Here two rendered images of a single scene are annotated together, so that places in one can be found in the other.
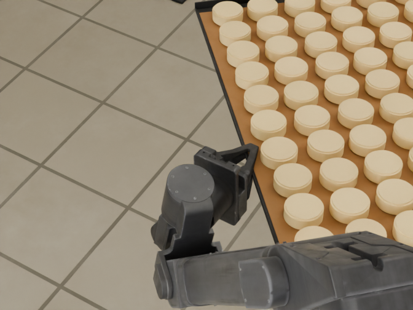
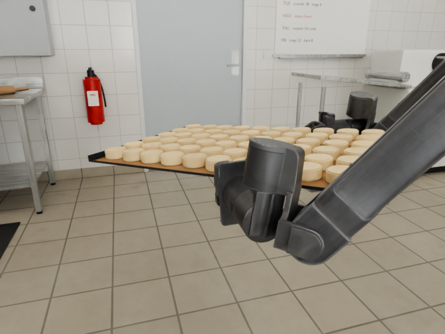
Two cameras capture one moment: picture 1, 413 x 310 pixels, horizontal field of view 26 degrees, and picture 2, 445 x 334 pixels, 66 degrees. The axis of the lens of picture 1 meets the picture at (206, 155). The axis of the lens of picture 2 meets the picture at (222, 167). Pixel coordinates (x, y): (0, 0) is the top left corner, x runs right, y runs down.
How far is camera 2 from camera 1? 90 cm
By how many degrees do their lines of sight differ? 48
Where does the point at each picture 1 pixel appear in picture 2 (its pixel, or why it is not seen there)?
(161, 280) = (311, 232)
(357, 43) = (204, 136)
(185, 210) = (296, 152)
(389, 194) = (326, 150)
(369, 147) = not seen: hidden behind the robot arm
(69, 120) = not seen: outside the picture
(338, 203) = (317, 159)
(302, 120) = (234, 152)
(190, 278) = (355, 193)
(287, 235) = (317, 183)
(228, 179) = not seen: hidden behind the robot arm
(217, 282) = (431, 134)
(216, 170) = (241, 167)
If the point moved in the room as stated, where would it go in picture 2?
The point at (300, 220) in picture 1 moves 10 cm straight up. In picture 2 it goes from (317, 169) to (323, 107)
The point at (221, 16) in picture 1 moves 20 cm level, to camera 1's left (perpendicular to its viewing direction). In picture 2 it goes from (116, 151) to (20, 173)
